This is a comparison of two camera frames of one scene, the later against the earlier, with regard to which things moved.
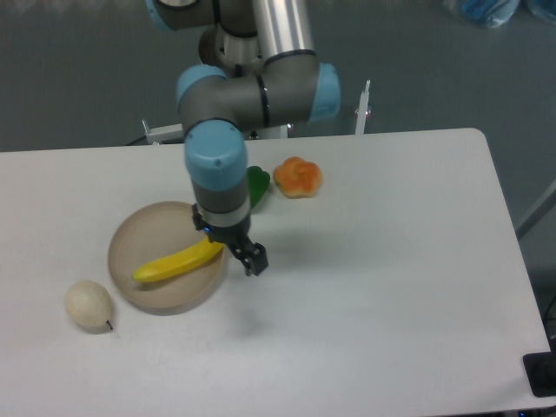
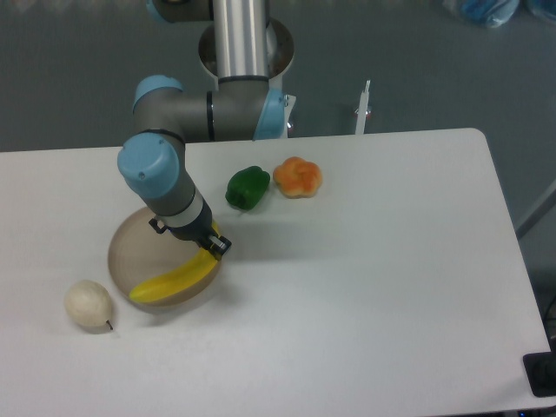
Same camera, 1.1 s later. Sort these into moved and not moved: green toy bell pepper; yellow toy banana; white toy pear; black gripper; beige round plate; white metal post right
Moved: yellow toy banana; black gripper
Not moved: white toy pear; green toy bell pepper; beige round plate; white metal post right
